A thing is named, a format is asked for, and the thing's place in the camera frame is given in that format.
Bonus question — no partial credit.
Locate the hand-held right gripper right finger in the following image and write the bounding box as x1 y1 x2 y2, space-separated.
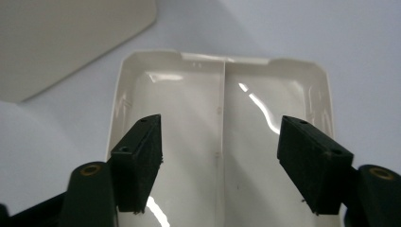
276 114 355 217

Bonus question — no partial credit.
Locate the white divided tray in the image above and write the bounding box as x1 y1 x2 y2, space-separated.
105 48 344 227

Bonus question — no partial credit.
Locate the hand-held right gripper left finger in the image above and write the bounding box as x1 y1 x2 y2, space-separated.
109 113 165 216

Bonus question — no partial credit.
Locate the white plastic storage box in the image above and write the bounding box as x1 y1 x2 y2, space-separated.
0 0 158 104

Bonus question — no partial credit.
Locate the white table mat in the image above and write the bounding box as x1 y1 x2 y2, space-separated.
0 0 401 218

